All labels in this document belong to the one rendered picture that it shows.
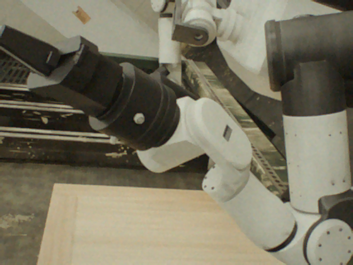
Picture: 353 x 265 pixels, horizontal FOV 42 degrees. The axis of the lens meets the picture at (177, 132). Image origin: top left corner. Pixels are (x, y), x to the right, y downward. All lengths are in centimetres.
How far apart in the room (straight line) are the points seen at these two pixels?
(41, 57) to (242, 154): 27
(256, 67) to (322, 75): 16
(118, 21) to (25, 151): 359
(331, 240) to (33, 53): 46
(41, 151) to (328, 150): 88
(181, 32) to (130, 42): 408
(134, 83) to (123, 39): 436
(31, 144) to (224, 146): 85
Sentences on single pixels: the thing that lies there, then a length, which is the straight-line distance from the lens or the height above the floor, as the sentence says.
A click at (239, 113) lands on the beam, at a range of 181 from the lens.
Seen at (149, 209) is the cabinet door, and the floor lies 116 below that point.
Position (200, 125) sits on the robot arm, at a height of 141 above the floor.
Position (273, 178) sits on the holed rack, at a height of 89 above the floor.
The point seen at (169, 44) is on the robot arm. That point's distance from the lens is 133.
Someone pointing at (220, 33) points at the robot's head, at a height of 137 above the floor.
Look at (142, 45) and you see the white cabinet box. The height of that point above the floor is 70.
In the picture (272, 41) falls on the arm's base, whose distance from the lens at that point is 65.
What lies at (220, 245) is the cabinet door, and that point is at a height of 104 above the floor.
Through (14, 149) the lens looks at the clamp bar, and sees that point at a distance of 135.
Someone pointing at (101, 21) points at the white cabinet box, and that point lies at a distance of 484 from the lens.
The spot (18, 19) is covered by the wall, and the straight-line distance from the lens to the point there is 639.
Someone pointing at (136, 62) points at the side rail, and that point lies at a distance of 248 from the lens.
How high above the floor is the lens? 162
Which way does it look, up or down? 21 degrees down
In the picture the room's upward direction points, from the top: 52 degrees counter-clockwise
